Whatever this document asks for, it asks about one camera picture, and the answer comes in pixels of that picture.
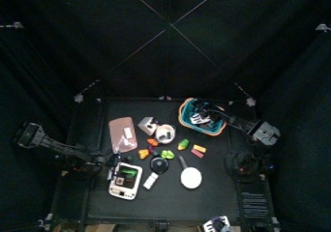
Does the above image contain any green toy piece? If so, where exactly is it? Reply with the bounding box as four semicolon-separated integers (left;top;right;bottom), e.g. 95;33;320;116
119;167;139;178

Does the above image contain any teal basket with orange rim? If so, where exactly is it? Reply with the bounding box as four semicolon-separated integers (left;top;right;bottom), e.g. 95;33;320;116
177;97;227;137

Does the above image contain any white handheld device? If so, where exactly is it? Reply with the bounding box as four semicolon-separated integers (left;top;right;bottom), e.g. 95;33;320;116
107;161;143;201

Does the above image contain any yellow orange toy food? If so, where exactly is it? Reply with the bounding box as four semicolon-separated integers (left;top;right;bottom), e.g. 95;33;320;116
136;148;151;160

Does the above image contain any white rectangular toy block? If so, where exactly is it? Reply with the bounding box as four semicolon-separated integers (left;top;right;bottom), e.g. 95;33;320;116
142;172;160;190

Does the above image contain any yellow toy block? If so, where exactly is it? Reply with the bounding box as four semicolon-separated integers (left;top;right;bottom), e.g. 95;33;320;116
191;144;207;154

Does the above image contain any green and yellow toy corn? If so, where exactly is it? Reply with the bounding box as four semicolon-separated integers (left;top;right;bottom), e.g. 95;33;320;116
177;138;190;152

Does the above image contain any black round pan lid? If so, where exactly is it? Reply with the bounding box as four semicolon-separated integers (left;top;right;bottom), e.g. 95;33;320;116
148;157;170;175

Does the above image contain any red toy block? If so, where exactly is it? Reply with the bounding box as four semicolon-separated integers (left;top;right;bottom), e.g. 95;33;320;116
190;148;205;160

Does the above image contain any white round bowl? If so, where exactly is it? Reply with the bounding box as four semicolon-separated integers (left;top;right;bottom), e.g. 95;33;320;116
154;124;177;145

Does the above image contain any pink rectangular pouch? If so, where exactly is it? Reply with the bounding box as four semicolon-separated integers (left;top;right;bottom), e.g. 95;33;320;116
107;116;139;154

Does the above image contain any green toy vegetable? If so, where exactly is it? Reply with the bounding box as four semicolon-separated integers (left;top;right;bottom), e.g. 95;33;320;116
159;149;175;160

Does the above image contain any grey and white toy box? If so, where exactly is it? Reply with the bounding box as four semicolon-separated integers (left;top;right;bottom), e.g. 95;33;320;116
135;116;160;136

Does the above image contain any white and black striped device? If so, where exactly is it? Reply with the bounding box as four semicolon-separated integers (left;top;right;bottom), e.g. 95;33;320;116
202;215;234;232

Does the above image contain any white printed label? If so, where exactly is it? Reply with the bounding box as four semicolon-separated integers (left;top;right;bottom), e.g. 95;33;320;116
238;191;269;220

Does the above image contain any thin diagonal cord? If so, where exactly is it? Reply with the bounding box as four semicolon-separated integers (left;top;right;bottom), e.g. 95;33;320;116
120;0;256;102
76;0;229;97

